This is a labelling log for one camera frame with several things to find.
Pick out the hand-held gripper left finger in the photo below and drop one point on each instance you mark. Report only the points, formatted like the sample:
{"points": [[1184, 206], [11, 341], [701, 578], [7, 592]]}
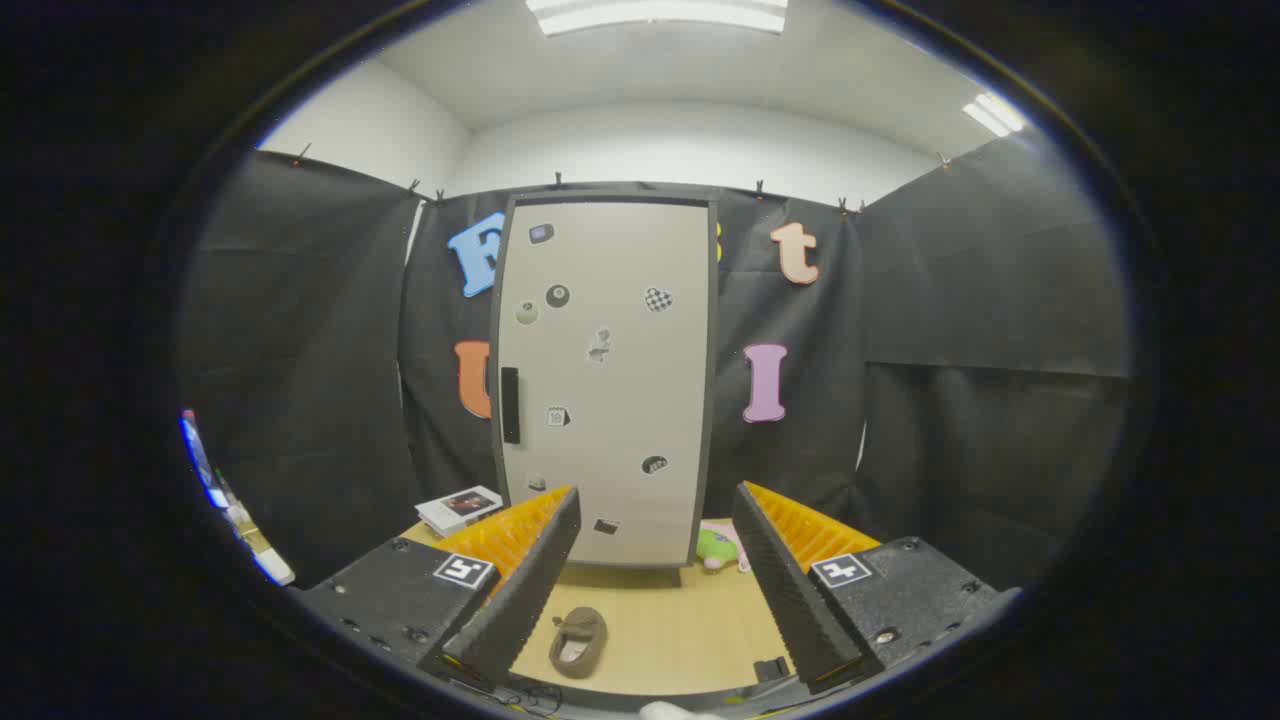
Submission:
{"points": [[520, 610]]}

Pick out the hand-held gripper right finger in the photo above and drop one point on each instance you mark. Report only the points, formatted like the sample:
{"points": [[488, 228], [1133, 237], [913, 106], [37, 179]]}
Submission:
{"points": [[790, 600]]}

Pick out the brown fuzzy slipper shoe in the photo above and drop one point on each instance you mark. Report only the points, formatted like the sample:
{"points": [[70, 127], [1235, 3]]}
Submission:
{"points": [[585, 630]]}

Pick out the dark grey shoe cabinet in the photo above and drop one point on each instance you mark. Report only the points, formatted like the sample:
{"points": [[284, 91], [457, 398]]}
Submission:
{"points": [[600, 192]]}

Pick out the green and pink plush toy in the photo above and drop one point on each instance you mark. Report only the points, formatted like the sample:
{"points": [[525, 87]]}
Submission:
{"points": [[715, 547]]}

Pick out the white side table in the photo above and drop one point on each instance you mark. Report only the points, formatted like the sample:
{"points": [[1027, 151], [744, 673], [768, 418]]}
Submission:
{"points": [[275, 568]]}

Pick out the small clear bottle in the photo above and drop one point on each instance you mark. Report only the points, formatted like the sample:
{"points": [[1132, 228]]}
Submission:
{"points": [[240, 515]]}

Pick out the black backdrop cloth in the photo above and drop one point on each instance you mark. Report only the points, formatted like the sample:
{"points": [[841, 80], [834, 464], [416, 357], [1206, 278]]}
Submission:
{"points": [[300, 350]]}

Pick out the blue printed sign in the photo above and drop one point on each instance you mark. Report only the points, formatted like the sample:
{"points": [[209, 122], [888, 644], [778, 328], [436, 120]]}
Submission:
{"points": [[198, 455]]}

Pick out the small ceiling light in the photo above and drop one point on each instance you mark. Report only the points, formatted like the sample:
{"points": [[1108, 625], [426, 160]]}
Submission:
{"points": [[993, 114]]}

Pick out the long ceiling light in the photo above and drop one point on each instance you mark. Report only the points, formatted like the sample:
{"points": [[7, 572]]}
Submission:
{"points": [[655, 14]]}

